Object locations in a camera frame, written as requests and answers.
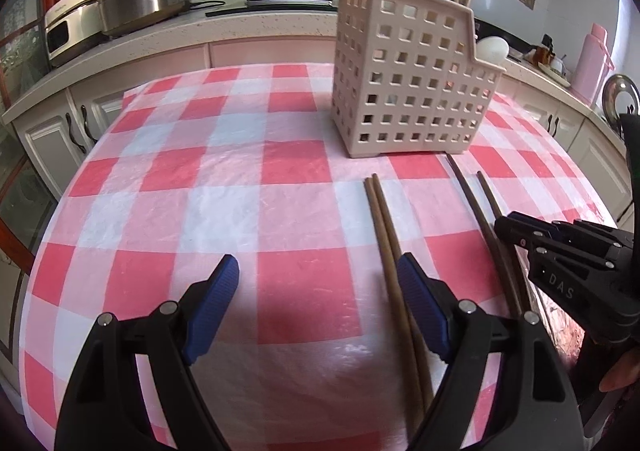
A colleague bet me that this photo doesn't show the person's right hand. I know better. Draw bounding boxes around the person's right hand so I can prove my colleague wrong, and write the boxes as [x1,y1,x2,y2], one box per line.
[599,356,640,394]

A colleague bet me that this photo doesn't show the red white checkered tablecloth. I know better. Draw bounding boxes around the red white checkered tablecloth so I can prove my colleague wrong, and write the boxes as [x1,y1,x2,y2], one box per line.
[17,63,621,451]

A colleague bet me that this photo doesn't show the condiment jars on tray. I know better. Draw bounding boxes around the condiment jars on tray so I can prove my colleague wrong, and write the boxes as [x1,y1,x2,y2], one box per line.
[524,33,572,88]

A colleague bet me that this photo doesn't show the beige perforated utensil basket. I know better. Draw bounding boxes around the beige perforated utensil basket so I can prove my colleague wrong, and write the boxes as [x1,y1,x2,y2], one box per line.
[331,0,507,159]

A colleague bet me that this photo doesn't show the wooden framed glass door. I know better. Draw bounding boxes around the wooden framed glass door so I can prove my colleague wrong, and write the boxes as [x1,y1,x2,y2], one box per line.
[0,0,86,282]

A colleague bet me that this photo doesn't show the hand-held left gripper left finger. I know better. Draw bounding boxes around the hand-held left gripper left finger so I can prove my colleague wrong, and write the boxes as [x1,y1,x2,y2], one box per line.
[57,253,241,451]

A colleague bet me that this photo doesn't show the pink thermos bottle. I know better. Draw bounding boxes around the pink thermos bottle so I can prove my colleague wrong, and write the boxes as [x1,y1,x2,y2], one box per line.
[570,22,616,104]

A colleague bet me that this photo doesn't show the white countertop cooker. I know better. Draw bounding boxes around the white countertop cooker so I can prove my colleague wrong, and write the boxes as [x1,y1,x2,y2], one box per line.
[44,0,103,68]

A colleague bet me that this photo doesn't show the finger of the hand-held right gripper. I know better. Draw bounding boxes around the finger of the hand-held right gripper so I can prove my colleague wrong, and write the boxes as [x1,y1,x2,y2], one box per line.
[550,218,626,257]
[494,212,556,257]

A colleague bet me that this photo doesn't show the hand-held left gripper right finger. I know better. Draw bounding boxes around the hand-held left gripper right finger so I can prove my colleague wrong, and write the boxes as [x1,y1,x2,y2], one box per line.
[397,252,586,451]

